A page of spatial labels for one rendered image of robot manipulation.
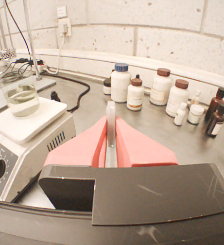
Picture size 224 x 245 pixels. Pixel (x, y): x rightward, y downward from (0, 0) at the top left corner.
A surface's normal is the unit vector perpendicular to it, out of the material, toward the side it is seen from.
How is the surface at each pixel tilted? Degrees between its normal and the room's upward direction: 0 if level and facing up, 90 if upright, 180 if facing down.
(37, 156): 90
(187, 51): 90
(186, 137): 0
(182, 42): 90
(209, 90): 90
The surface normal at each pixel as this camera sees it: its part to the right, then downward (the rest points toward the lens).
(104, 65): -0.54, 0.50
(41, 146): 0.90, 0.26
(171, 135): 0.00, -0.80
